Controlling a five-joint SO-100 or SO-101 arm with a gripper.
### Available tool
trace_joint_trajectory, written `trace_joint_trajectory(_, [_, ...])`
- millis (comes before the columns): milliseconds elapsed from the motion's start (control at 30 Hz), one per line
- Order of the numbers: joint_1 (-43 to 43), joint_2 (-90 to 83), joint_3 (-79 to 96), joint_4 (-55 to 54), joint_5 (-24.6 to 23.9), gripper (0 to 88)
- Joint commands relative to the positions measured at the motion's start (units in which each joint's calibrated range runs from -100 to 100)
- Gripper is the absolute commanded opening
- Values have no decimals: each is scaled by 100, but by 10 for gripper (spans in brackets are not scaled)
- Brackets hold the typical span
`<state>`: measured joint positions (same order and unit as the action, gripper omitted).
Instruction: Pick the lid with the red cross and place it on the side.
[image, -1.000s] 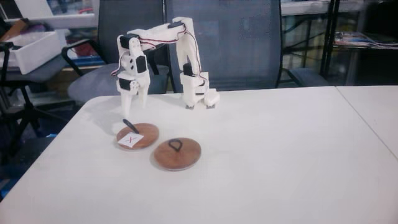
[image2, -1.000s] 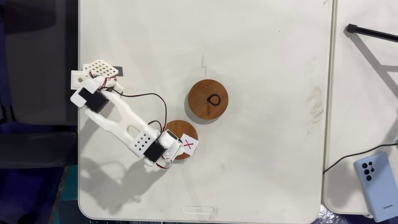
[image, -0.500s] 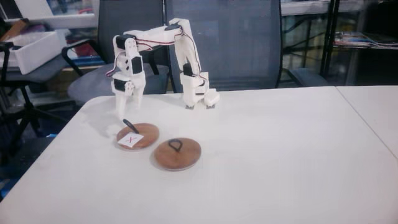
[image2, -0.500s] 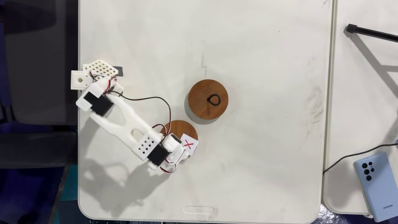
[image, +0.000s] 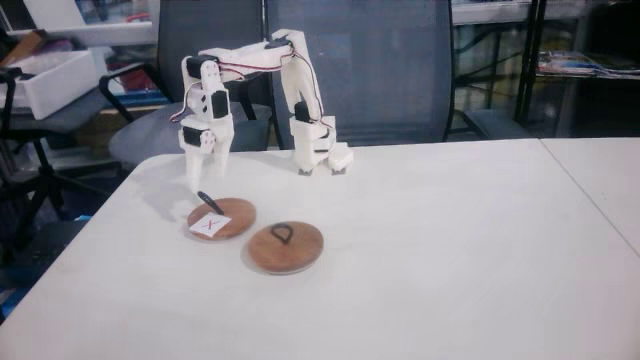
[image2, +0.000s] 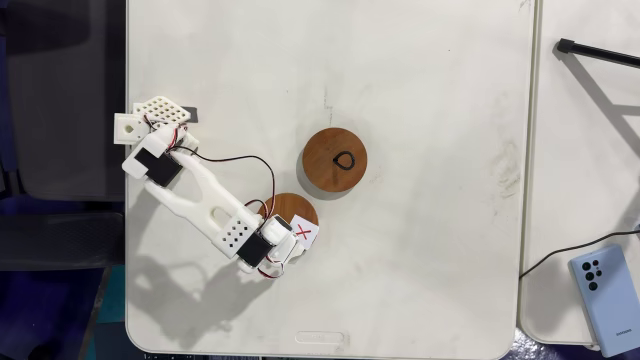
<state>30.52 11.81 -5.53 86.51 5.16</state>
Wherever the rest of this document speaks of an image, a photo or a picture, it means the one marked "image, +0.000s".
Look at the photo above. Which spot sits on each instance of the white shelf board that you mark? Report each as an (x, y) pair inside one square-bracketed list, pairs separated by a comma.
[(115, 34)]

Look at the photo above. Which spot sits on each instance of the plain wooden lid black loop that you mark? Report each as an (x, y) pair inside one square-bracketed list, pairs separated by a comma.
[(290, 252)]

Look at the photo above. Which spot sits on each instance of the black framed chair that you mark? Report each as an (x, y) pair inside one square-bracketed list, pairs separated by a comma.
[(7, 100)]

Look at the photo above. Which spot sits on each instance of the grey cushion office chair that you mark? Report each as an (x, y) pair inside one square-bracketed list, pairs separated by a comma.
[(150, 130)]

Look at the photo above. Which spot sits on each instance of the brown wooden board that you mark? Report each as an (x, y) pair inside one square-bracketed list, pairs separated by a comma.
[(25, 46)]

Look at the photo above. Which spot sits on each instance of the black shelf rack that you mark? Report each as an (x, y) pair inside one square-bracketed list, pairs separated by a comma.
[(525, 60)]

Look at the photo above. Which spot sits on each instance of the white box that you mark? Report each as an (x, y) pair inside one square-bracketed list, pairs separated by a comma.
[(55, 85)]

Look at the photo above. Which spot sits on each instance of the stack of magazines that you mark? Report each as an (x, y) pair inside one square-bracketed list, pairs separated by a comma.
[(570, 64)]

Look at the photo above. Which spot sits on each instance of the wooden lid with red cross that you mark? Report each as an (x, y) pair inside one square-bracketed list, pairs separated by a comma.
[(235, 215)]

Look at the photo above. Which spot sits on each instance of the wide mesh back office chair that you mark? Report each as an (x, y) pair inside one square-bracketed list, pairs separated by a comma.
[(390, 75)]

